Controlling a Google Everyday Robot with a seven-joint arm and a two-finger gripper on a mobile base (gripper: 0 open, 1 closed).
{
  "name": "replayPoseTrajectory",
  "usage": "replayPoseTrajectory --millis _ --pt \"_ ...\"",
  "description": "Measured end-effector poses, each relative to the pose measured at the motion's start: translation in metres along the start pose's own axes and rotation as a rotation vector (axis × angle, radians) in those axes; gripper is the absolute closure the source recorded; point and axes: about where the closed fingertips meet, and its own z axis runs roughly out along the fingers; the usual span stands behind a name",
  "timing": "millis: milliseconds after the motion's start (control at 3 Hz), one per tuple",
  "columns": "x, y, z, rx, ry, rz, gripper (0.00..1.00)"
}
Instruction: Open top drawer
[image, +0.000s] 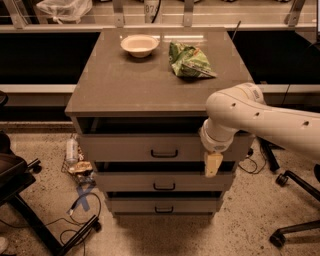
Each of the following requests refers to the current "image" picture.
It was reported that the grey top drawer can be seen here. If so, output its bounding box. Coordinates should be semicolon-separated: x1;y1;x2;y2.
75;117;258;163

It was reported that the grey drawer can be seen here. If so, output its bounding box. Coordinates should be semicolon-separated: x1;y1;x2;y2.
75;117;258;163
95;161;235;192
106;191;223;215

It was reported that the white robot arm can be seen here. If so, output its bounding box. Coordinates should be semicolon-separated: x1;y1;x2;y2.
199;83;320;177

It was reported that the grey drawer cabinet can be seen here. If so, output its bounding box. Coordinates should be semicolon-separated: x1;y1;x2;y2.
64;27;269;224

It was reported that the grey bottom drawer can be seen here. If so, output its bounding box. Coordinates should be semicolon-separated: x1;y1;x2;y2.
106;191;223;215

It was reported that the grey middle drawer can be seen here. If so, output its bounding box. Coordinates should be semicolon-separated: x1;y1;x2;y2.
95;161;235;192

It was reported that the black chair base right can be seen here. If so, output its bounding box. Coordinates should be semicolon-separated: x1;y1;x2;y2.
268;164;320;248

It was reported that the green chip bag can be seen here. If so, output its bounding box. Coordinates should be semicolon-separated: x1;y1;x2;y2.
169;42;217;78

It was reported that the blue tape cross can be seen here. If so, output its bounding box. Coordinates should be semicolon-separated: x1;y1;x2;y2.
68;185;94;215

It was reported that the white bowl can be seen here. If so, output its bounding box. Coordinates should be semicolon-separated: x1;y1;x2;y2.
121;35;159;58

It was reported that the clear plastic bottle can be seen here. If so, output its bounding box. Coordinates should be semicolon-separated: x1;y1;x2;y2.
66;138;78;165

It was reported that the black office chair left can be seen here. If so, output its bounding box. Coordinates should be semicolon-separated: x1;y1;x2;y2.
0;91;102;256

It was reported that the clear plastic bag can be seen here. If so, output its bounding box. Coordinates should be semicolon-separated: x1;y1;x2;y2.
36;0;93;24

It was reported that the wire basket with snacks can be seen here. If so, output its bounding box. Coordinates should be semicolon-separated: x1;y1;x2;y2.
61;134;96;185

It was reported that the black floor cable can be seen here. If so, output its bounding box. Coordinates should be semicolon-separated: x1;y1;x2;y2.
0;191;102;256

